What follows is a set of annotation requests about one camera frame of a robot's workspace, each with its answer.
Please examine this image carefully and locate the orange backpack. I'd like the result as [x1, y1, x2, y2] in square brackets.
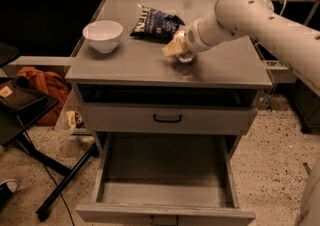
[18, 66, 70, 126]

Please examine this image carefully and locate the black folding table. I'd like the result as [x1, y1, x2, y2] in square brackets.
[0, 41, 100, 222]

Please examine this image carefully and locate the white cable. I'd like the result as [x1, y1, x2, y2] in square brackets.
[279, 0, 289, 17]

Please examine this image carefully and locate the black and white shoe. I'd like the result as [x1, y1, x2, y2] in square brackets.
[0, 178, 20, 207]

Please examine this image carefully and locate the clear plastic snack bag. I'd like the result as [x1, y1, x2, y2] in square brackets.
[55, 91, 90, 135]

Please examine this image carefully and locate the grey drawer cabinet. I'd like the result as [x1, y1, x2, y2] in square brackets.
[64, 0, 274, 226]

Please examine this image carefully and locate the closed grey top drawer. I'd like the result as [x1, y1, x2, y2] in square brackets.
[80, 103, 257, 135]

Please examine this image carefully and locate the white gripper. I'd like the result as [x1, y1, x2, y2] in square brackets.
[162, 16, 221, 57]

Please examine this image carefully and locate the blue chip bag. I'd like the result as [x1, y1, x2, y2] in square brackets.
[130, 5, 185, 41]

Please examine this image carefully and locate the white ceramic bowl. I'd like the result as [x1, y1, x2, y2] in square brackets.
[82, 20, 123, 53]

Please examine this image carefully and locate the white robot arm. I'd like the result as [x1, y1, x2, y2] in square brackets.
[164, 0, 320, 226]

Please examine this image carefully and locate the open grey middle drawer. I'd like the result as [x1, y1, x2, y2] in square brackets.
[77, 133, 255, 226]

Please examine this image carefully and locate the black tool on floor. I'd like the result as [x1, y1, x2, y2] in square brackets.
[303, 163, 311, 175]

